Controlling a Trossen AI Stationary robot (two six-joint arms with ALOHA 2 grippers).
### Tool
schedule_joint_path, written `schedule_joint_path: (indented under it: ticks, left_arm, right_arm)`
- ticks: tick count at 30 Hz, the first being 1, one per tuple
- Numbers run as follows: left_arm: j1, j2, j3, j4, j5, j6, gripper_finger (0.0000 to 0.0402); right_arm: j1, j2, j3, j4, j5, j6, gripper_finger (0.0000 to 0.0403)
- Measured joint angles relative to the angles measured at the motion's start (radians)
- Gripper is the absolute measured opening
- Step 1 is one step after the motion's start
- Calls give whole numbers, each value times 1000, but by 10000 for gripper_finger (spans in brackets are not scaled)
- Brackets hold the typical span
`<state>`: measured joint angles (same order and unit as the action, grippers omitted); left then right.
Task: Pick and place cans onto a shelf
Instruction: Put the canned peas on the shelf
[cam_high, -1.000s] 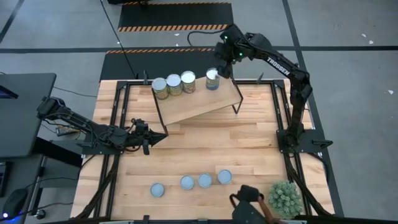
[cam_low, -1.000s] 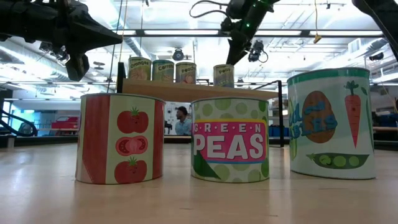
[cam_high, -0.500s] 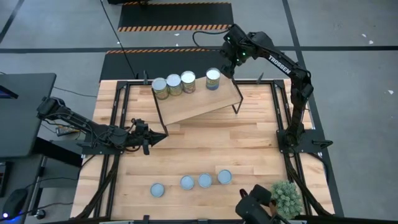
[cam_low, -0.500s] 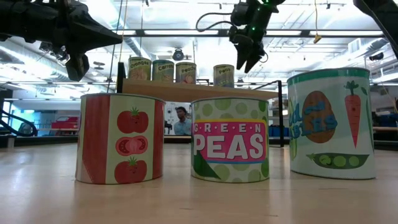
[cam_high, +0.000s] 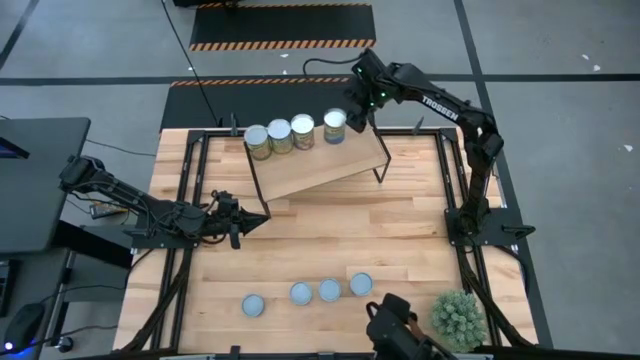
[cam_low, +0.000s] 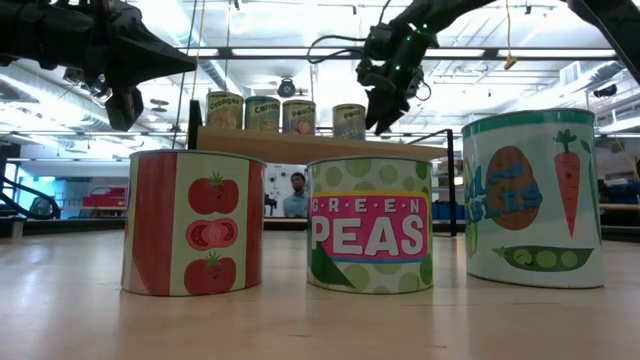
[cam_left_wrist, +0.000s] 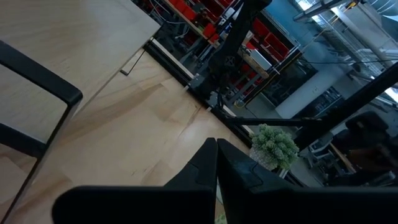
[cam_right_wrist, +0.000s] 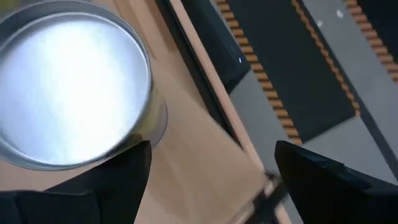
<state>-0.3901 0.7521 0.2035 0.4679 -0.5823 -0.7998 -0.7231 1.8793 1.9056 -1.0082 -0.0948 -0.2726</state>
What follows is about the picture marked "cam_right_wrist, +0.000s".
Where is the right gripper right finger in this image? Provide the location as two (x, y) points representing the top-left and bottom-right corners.
(275, 139), (398, 224)

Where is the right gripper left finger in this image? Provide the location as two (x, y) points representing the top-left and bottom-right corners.
(0, 139), (152, 224)

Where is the peaches label tall can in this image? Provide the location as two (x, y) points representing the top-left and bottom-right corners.
(0, 0), (169, 172)

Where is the wooden shelf with black legs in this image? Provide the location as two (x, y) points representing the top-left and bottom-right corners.
(0, 0), (292, 224)

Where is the black hazard-striped floor mat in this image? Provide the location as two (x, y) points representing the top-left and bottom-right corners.
(216, 0), (362, 146)
(343, 0), (398, 83)

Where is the dark rectangular panel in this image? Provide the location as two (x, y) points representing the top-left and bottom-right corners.
(180, 0), (252, 95)

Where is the black table frame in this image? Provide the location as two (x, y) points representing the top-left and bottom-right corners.
(154, 0), (244, 149)

